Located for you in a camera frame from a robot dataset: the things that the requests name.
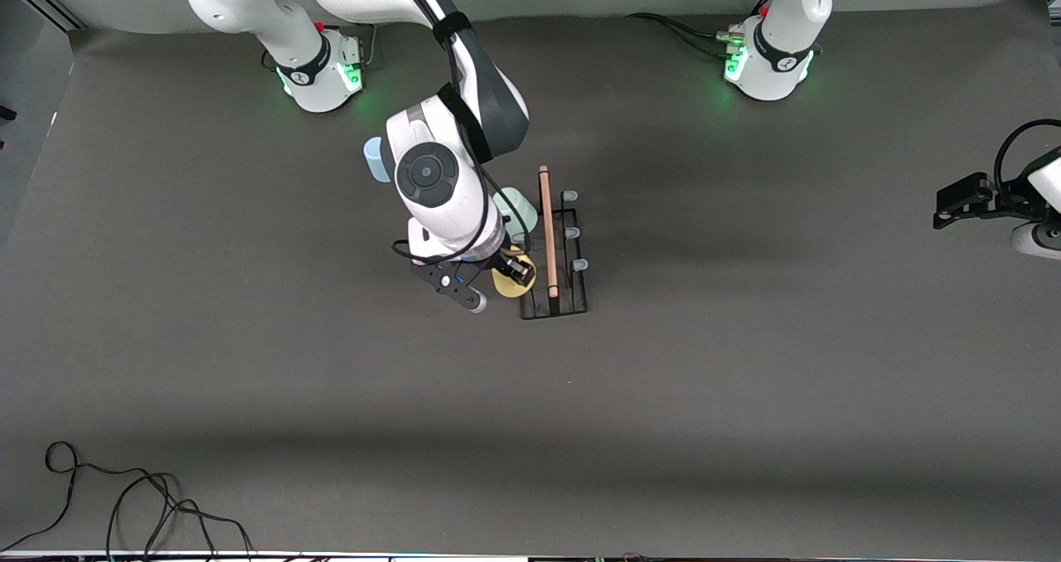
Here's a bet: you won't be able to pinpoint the yellow plastic cup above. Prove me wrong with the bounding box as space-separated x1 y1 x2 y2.
491 247 538 299

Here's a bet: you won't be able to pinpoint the black wire cup holder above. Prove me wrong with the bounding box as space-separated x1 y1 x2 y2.
511 164 591 321

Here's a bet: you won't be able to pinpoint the pale green plastic cup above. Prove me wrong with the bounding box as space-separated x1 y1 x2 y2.
493 187 540 245

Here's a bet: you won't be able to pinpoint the pale blue plastic cup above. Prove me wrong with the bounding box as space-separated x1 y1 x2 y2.
363 137 392 184

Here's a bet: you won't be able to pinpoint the dark grey table mat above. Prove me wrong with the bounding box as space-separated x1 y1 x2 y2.
0 0 1061 556

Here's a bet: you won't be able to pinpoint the black right arm base cables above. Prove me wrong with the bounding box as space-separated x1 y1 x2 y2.
264 0 380 72

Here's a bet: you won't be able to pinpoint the black arm base cables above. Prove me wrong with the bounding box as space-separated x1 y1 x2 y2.
264 0 380 72
626 11 747 59

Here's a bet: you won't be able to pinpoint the black left arm base cables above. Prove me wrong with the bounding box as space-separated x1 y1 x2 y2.
626 11 747 59

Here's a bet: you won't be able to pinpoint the loose thin black cable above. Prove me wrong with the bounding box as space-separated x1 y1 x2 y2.
0 440 254 560

